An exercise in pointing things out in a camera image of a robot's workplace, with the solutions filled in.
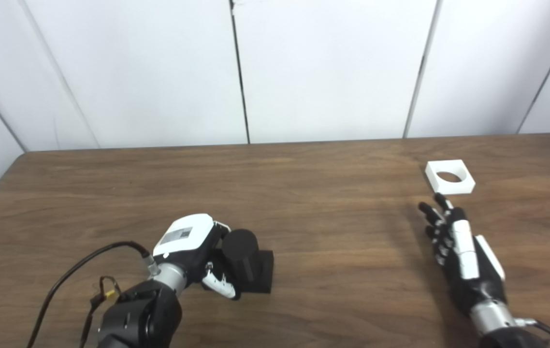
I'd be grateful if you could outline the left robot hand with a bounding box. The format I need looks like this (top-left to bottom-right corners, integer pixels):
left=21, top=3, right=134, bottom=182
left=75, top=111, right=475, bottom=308
left=152, top=213, right=244, bottom=301

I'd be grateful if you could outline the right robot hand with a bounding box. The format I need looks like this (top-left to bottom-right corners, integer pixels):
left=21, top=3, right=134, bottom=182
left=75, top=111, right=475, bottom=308
left=418, top=192, right=507, bottom=315

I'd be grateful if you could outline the black peg with square base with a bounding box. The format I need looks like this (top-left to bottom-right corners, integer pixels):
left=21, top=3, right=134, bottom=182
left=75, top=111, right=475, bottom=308
left=212, top=229, right=275, bottom=294

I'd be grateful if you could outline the white square piece with hole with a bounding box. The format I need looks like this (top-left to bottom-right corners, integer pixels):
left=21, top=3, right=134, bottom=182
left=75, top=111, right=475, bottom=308
left=424, top=159, right=476, bottom=195

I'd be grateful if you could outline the thick black right wrist cable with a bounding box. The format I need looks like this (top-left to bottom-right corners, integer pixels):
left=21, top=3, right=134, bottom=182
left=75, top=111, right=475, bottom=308
left=514, top=317, right=550, bottom=348

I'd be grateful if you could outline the thick black wrist cable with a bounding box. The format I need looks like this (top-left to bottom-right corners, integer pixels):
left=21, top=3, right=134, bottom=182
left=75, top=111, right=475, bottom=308
left=26, top=241, right=159, bottom=348
left=514, top=317, right=550, bottom=348

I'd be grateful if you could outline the thick black left wrist cable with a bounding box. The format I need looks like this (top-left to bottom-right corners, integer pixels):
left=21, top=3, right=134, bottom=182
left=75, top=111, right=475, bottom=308
left=26, top=241, right=159, bottom=348

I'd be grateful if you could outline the thin wire with yellow connector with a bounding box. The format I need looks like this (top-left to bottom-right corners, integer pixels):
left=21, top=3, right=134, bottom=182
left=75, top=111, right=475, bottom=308
left=79, top=275, right=122, bottom=348

